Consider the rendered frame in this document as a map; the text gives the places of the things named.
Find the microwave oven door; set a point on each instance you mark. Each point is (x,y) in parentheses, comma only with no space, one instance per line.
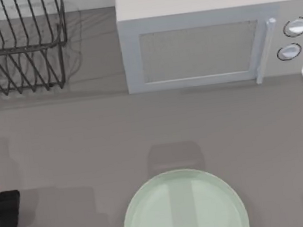
(134,60)

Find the pale green round plate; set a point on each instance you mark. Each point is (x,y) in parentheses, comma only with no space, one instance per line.
(184,209)

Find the pale microwave oven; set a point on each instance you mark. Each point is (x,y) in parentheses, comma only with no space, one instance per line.
(195,0)

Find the small microwave knob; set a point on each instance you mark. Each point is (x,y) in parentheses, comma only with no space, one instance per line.
(289,51)

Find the large microwave knob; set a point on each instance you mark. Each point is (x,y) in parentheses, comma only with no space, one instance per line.
(296,26)

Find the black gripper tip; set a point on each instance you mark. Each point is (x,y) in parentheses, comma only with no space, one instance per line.
(7,210)

